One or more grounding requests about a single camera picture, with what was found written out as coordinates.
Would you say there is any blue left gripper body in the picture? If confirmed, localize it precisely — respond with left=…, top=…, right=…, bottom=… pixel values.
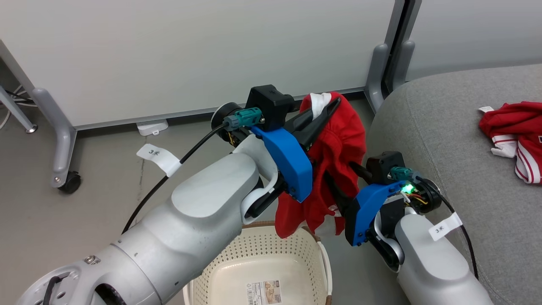
left=250, top=125, right=314, bottom=203

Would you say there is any red garment with white stripes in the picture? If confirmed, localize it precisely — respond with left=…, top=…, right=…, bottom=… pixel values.
left=478, top=101, right=542, bottom=185

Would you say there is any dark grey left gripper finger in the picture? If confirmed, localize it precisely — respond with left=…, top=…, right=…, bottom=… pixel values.
left=285, top=105, right=330, bottom=137
left=301, top=97, right=342, bottom=150

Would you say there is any grey fabric sofa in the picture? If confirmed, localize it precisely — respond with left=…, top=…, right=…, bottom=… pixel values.
left=365, top=64, right=542, bottom=305

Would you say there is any large white partition panel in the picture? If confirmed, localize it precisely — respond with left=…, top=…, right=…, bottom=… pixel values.
left=0, top=0, right=408, bottom=131

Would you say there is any teal right cable connector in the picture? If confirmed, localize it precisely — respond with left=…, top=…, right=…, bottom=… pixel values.
left=389, top=166, right=420, bottom=183

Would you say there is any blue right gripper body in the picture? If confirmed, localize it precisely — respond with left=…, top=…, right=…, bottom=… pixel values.
left=344, top=180, right=408, bottom=247

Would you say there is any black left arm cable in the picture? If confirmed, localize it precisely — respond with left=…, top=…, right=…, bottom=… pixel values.
left=122, top=122, right=231, bottom=234

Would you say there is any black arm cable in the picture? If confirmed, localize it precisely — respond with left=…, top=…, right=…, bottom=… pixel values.
left=438, top=193, right=480, bottom=281
left=122, top=122, right=231, bottom=234

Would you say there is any cream perforated laundry basket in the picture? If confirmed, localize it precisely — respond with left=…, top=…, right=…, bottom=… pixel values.
left=183, top=221, right=334, bottom=305

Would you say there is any grey slanted metal leg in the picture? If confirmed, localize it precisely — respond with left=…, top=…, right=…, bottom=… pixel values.
left=0, top=84, right=39, bottom=134

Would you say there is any grey upright partition foot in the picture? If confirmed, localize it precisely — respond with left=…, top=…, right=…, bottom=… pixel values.
left=390, top=40, right=416, bottom=93
left=365, top=42, right=390, bottom=114

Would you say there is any small white floor box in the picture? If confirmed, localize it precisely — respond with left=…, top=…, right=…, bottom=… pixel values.
left=136, top=119, right=169, bottom=136

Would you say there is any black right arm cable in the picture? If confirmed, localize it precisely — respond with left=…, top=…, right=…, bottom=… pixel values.
left=438, top=193, right=480, bottom=281

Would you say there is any teal cable connector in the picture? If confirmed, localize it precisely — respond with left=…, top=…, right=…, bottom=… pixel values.
left=389, top=166, right=420, bottom=183
left=224, top=107, right=264, bottom=131

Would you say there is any teal left cable connector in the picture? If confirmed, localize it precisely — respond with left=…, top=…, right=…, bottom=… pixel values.
left=224, top=107, right=264, bottom=131

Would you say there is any red garment with white collar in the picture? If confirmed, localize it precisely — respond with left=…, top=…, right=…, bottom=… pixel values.
left=274, top=91, right=367, bottom=239

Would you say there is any printed sticker in basket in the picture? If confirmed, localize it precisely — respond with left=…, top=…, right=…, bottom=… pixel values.
left=245, top=279, right=282, bottom=305

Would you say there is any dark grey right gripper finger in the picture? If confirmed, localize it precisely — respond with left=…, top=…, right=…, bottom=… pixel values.
left=350, top=162, right=374, bottom=180
left=324, top=174, right=359, bottom=217

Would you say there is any white paper cable tag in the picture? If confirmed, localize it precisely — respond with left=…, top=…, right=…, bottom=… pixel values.
left=136, top=143, right=182, bottom=178
left=428, top=212, right=463, bottom=242

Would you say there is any grey partition foot with caster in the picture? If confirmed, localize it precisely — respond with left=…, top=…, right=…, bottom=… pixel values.
left=32, top=87, right=79, bottom=189

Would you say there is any black caster wheel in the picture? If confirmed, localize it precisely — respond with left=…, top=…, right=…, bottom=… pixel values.
left=58, top=170, right=82, bottom=195

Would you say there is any narrow white partition panel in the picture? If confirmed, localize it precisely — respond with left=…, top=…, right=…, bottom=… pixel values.
left=406, top=0, right=542, bottom=82

